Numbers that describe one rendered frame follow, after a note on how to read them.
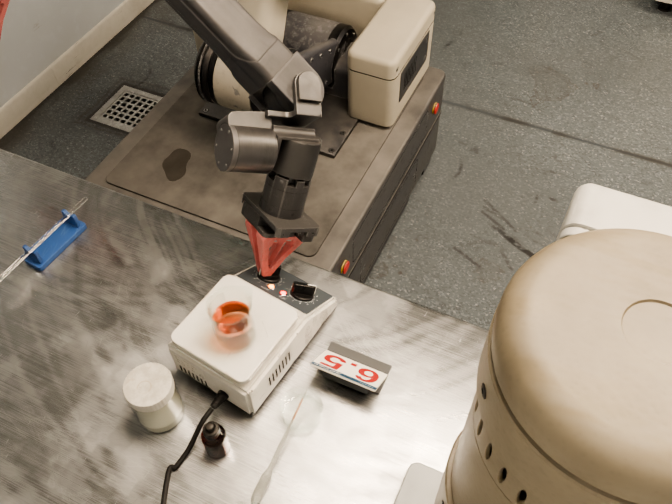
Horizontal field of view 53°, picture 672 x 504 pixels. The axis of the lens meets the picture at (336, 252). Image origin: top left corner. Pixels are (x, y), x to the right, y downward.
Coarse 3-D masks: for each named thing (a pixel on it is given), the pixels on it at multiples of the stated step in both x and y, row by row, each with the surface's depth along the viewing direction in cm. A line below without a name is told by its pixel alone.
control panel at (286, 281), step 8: (248, 272) 93; (256, 272) 94; (280, 272) 96; (248, 280) 91; (256, 280) 92; (280, 280) 94; (288, 280) 94; (296, 280) 95; (264, 288) 90; (272, 288) 91; (280, 288) 92; (288, 288) 92; (280, 296) 90; (288, 296) 90; (320, 296) 93; (328, 296) 93; (288, 304) 89; (296, 304) 89; (304, 304) 90; (312, 304) 90; (320, 304) 91; (304, 312) 88
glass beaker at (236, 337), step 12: (216, 288) 78; (228, 288) 79; (240, 288) 79; (216, 300) 80; (228, 300) 81; (240, 300) 81; (252, 312) 79; (216, 324) 77; (228, 324) 76; (240, 324) 77; (252, 324) 80; (216, 336) 80; (228, 336) 78; (240, 336) 79; (252, 336) 81; (228, 348) 81; (240, 348) 81
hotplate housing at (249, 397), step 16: (240, 272) 93; (336, 304) 94; (304, 320) 87; (320, 320) 91; (288, 336) 85; (304, 336) 88; (176, 352) 84; (272, 352) 84; (288, 352) 86; (192, 368) 85; (208, 368) 83; (272, 368) 83; (288, 368) 89; (208, 384) 86; (224, 384) 82; (240, 384) 81; (256, 384) 82; (272, 384) 86; (224, 400) 84; (240, 400) 83; (256, 400) 83
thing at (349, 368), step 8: (328, 352) 91; (320, 360) 88; (328, 360) 88; (336, 360) 89; (344, 360) 90; (336, 368) 86; (344, 368) 87; (352, 368) 88; (360, 368) 88; (352, 376) 85; (360, 376) 86; (368, 376) 87; (376, 376) 87; (376, 384) 85
